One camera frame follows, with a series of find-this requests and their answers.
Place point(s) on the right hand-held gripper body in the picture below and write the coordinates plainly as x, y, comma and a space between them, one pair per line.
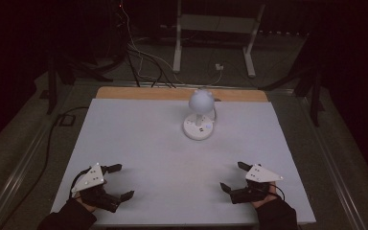
262, 175

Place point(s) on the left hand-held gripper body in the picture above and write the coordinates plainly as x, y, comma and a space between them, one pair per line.
91, 179

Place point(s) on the person's right hand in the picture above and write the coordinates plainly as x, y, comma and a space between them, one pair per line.
268, 198

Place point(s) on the person's left hand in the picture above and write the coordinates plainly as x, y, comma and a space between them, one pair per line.
85, 203

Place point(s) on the white table cover sheet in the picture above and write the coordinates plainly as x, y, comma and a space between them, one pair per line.
159, 159

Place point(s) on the black floor box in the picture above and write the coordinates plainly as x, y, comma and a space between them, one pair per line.
67, 120

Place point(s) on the white round table lamp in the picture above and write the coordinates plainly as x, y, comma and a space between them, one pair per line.
200, 105

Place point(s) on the black metal stand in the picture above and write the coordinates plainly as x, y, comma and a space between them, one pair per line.
315, 96
52, 86

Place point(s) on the white plug adapter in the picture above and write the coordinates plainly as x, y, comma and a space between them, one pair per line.
219, 67

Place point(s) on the power strip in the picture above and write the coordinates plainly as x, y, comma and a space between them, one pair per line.
284, 33

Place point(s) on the white metal stand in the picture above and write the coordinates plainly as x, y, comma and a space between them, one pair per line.
215, 24

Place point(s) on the metal floor rail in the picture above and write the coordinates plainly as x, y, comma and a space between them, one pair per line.
19, 172
329, 159

